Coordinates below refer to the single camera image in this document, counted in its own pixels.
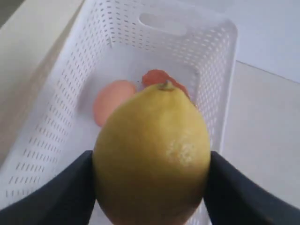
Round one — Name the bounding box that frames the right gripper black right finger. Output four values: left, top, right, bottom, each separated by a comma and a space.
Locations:
204, 151, 300, 225

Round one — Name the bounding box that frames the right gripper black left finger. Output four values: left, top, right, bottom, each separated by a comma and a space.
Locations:
0, 150, 95, 225

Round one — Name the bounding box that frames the yellow lemon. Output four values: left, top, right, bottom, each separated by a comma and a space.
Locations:
92, 81, 210, 225

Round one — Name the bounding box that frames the brown egg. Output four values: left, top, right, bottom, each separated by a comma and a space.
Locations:
93, 80, 136, 127

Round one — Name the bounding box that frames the orange fried chicken piece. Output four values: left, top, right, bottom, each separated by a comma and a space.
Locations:
142, 69, 190, 98

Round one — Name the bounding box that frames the white perforated plastic basket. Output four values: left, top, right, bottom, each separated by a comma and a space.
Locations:
0, 0, 239, 225

